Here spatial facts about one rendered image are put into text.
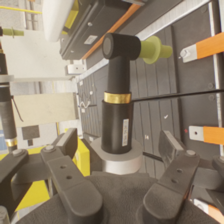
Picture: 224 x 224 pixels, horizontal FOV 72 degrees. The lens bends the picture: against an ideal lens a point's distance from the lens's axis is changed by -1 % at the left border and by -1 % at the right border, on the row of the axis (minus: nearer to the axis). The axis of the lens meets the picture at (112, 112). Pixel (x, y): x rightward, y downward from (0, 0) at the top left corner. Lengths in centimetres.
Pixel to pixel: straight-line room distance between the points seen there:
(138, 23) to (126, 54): 25
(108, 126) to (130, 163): 6
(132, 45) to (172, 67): 14
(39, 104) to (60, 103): 53
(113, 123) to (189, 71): 18
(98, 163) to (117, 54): 14
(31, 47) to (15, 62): 55
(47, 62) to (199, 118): 442
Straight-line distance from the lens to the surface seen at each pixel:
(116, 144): 23
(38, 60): 459
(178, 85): 34
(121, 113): 21
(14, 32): 71
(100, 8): 44
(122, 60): 21
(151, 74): 38
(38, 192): 22
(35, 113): 447
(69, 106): 458
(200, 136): 32
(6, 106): 70
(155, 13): 42
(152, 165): 43
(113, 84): 21
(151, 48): 25
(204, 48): 31
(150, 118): 39
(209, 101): 31
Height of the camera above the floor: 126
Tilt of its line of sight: 28 degrees down
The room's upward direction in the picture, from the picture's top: 97 degrees counter-clockwise
